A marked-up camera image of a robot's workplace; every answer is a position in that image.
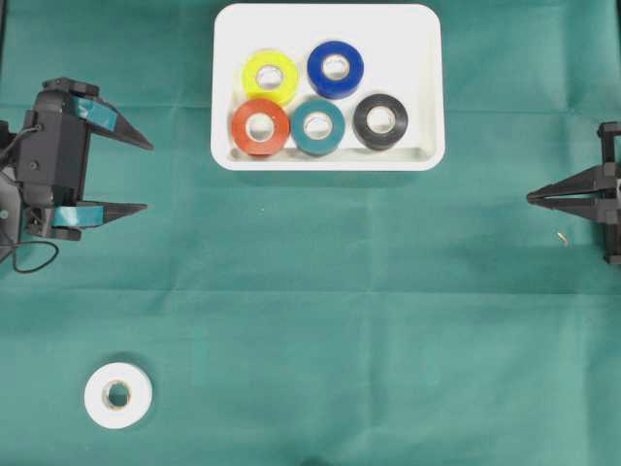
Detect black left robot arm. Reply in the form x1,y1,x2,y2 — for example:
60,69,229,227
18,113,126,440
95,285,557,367
1,78,153,258

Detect small metal bit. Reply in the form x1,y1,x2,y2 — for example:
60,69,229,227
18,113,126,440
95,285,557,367
557,232,570,247

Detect black camera cable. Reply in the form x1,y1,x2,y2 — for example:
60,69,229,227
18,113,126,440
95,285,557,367
0,123,60,274

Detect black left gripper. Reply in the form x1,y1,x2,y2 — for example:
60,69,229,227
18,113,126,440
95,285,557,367
16,78,153,241

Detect white plastic case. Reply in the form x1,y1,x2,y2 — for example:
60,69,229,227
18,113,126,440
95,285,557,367
211,3,445,172

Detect red tape roll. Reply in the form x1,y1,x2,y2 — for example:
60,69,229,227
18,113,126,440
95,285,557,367
231,99,290,156

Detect blue tape roll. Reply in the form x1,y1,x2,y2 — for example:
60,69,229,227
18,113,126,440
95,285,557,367
307,41,364,99

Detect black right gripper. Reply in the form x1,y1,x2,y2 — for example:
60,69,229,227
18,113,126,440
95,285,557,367
527,121,620,265

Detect teal tape roll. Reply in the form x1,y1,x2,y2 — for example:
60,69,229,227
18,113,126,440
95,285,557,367
290,99,345,156

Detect black tape roll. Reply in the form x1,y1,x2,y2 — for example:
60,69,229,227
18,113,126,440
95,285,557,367
353,93,409,150

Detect green table cloth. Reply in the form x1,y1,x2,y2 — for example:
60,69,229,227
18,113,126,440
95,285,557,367
1,1,620,465

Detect yellow tape roll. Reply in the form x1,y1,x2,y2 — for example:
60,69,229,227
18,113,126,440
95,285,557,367
242,50,299,107

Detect white tape roll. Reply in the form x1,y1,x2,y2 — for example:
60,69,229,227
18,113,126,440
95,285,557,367
83,362,153,429

